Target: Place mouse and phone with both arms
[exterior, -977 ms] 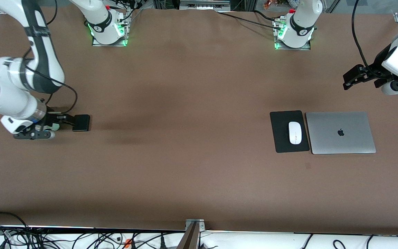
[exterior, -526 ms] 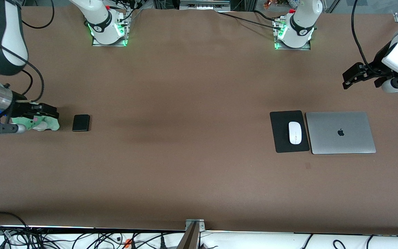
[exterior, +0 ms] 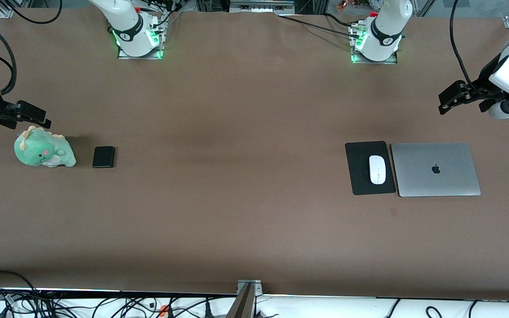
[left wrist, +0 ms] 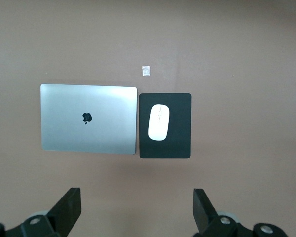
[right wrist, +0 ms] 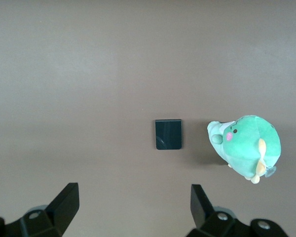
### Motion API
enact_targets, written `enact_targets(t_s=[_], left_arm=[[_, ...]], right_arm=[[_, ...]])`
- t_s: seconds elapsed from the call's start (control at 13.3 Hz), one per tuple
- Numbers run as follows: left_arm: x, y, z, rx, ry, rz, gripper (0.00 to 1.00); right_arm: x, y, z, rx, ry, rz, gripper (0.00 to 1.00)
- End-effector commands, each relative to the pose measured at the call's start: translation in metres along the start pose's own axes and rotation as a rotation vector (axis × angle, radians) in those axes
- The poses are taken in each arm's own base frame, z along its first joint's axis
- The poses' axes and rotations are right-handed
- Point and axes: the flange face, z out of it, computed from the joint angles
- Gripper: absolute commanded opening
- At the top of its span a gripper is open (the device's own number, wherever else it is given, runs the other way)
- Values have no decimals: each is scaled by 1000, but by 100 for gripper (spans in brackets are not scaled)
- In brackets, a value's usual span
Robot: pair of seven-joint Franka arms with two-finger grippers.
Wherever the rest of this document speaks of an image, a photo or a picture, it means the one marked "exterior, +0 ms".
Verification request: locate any dark teal box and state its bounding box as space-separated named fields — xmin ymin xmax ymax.
xmin=92 ymin=146 xmax=116 ymax=169

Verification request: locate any white computer mouse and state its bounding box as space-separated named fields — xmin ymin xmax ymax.
xmin=368 ymin=155 xmax=387 ymax=185

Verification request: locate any black mouse pad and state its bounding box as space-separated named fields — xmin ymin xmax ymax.
xmin=345 ymin=141 xmax=397 ymax=196

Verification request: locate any green dinosaur plush toy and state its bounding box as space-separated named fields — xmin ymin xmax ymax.
xmin=14 ymin=125 xmax=77 ymax=168

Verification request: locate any silver closed laptop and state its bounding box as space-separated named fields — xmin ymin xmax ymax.
xmin=391 ymin=142 xmax=482 ymax=197

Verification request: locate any grey control box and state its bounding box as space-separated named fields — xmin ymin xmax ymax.
xmin=229 ymin=0 xmax=296 ymax=14

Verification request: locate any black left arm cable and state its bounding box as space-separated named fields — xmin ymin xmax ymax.
xmin=449 ymin=0 xmax=493 ymax=94

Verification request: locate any black hanging cable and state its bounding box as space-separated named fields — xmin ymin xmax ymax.
xmin=9 ymin=0 xmax=63 ymax=25

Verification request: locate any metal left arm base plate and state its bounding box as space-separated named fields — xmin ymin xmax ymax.
xmin=349 ymin=22 xmax=399 ymax=65

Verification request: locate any short black base cable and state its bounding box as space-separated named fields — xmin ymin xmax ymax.
xmin=323 ymin=12 xmax=357 ymax=28

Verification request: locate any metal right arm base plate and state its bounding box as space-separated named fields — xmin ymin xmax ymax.
xmin=117 ymin=18 xmax=167 ymax=61

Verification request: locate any long black base cable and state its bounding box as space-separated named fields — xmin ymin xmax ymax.
xmin=277 ymin=15 xmax=362 ymax=39

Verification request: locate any black floor cable loop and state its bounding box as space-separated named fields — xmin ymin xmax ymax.
xmin=0 ymin=270 xmax=39 ymax=318

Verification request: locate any aluminium profile post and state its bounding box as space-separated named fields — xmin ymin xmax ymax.
xmin=227 ymin=280 xmax=264 ymax=318

